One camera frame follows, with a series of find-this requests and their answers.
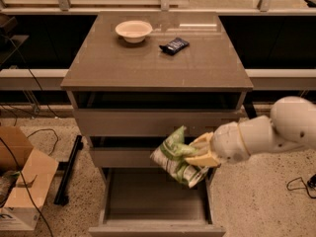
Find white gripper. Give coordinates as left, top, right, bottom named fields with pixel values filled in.
left=185, top=122, right=250, bottom=167

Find green jalapeno chip bag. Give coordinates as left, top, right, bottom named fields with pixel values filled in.
left=150, top=126, right=208, bottom=188

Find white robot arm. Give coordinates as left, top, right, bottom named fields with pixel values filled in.
left=185, top=97, right=316, bottom=167

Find bottom grey open drawer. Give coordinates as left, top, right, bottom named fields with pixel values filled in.
left=89, top=168, right=225, bottom=237

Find middle grey drawer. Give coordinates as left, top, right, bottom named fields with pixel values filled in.
left=90, top=136, right=165, bottom=168

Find grey drawer cabinet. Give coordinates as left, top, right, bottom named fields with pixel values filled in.
left=60, top=11, right=254, bottom=237

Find top grey drawer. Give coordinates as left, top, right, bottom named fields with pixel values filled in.
left=69, top=91, right=245, bottom=137

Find dark blue snack packet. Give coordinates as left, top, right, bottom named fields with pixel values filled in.
left=160, top=38, right=190, bottom=55

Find white paper bowl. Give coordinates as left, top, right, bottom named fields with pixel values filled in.
left=116, top=21, right=152, bottom=43

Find black metal floor bar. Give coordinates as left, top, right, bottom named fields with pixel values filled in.
left=53, top=135, right=83, bottom=206

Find brown cardboard box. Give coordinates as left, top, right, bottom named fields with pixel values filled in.
left=0, top=126, right=58, bottom=231

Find black cable on right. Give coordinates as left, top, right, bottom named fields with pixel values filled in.
left=285, top=174, right=316, bottom=199

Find black cable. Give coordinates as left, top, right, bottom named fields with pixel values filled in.
left=0, top=33, right=61, bottom=237
left=285, top=174, right=316, bottom=199

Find black cable on left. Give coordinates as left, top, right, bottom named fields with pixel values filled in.
left=0, top=33, right=61, bottom=237

